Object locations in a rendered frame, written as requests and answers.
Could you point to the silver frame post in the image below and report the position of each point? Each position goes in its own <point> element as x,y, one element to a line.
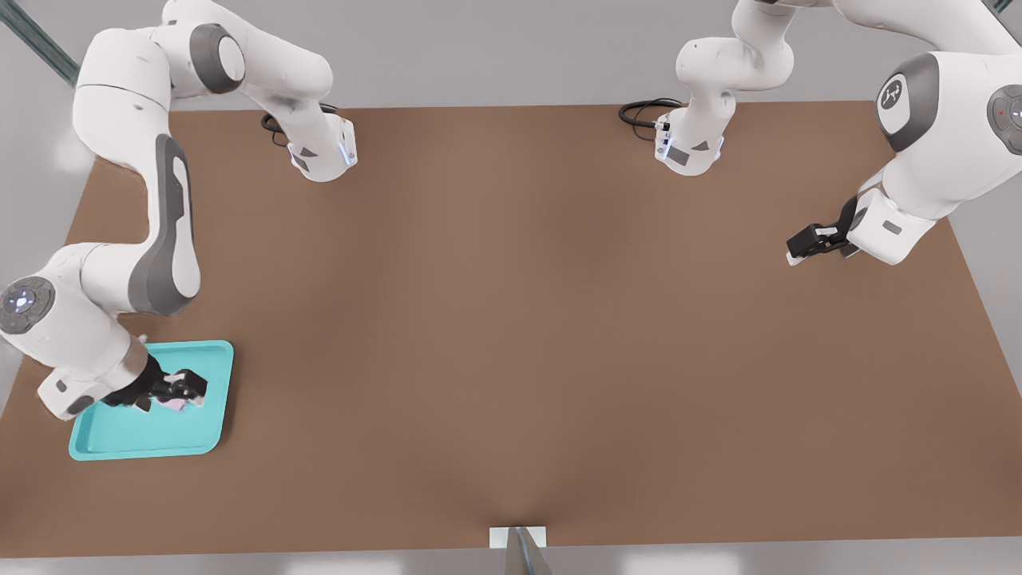
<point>40,40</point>
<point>1001,4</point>
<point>520,551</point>

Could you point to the pale blue-green tray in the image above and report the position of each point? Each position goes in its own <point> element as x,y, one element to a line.
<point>160,435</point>

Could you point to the pale lilac phone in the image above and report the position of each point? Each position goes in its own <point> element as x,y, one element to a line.
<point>177,404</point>

